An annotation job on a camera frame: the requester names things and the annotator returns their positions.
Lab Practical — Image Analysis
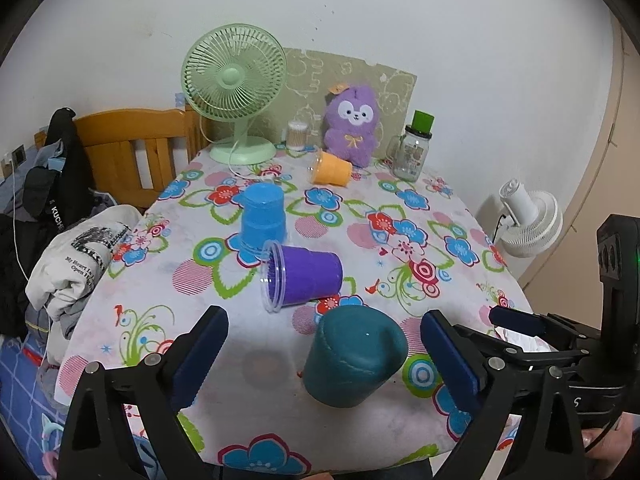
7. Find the pile of clothes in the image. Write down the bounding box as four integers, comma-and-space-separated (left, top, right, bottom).
0, 107, 97, 341

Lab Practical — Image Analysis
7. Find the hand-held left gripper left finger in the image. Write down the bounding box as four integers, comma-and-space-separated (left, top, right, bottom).
59, 305, 231, 480

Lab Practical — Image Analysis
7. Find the blue plastic cup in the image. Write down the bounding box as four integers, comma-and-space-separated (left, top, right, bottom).
239, 182, 289, 266

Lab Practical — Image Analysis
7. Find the thin white cable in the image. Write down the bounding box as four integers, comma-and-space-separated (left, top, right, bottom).
7, 157, 53, 361

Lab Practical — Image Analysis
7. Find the white printed shirt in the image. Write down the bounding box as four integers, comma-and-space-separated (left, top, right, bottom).
25, 205, 144, 367

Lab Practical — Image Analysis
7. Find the person's right hand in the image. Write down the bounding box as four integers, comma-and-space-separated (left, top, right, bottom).
582, 412, 640, 480

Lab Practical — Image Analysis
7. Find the blue patterned bedsheet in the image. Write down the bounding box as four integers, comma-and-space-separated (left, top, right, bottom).
0, 335, 151, 480

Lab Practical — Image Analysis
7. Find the beige door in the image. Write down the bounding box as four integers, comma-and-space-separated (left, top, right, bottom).
520, 10, 640, 311

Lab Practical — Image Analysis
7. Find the green patterned board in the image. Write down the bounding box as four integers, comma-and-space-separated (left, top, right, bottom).
260, 47, 418, 158

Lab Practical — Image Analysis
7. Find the orange plastic cup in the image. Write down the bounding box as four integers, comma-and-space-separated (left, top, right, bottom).
310, 149, 354, 189

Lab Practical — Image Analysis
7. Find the green desk fan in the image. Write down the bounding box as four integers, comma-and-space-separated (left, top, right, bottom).
181, 24, 288, 165

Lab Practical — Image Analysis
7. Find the blue grey garment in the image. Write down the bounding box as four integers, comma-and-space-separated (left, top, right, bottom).
32, 137, 69, 172

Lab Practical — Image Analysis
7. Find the teal plastic cup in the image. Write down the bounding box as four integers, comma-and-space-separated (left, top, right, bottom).
302, 306, 408, 408

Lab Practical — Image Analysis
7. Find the floral tablecloth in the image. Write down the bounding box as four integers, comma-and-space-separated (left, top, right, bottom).
55, 147, 534, 476

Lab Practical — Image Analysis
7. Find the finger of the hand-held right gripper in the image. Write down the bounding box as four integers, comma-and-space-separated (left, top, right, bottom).
489, 306, 603, 348
452, 324, 593, 372

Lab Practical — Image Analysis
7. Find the cotton swab container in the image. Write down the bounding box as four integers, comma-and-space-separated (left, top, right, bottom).
286, 120, 309, 151

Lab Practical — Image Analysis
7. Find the glass jar with green lid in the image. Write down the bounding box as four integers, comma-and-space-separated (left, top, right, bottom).
386, 109, 435, 181

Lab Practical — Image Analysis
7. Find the purple plush toy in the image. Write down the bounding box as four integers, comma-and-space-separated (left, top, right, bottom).
320, 85, 382, 167

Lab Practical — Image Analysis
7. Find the white small fan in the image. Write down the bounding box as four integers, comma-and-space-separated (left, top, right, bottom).
492, 178, 564, 259

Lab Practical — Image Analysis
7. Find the green fan white cable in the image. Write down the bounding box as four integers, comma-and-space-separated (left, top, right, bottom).
199, 110, 263, 182

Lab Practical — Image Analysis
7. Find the wooden headboard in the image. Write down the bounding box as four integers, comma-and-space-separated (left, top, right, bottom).
34, 108, 208, 209

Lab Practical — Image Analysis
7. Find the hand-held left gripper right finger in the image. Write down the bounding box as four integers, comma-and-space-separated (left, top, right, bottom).
420, 310, 597, 480

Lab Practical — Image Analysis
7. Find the purple plastic cup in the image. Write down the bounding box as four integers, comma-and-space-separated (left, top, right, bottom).
259, 240, 344, 314

